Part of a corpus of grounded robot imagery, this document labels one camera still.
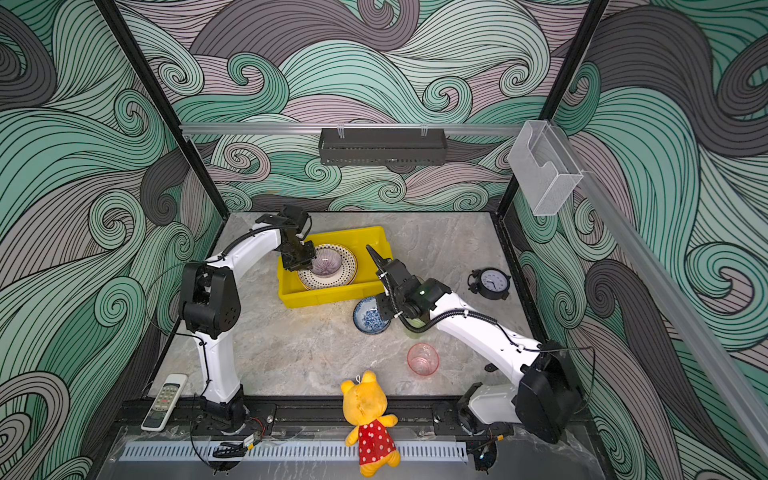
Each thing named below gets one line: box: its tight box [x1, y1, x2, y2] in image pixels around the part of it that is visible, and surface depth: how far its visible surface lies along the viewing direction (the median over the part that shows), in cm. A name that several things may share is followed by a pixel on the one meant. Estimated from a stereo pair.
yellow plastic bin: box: [277, 226, 392, 309], surface depth 96 cm
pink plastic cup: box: [407, 342, 440, 376], surface depth 83 cm
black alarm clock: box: [467, 267, 511, 301], surface depth 99 cm
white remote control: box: [140, 374, 188, 432], surface depth 76 cm
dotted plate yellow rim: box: [297, 243, 359, 291], surface depth 97 cm
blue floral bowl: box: [353, 296, 392, 335], surface depth 90 cm
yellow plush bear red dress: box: [340, 371, 400, 477], surface depth 70 cm
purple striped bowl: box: [310, 248, 342, 278], surface depth 100 cm
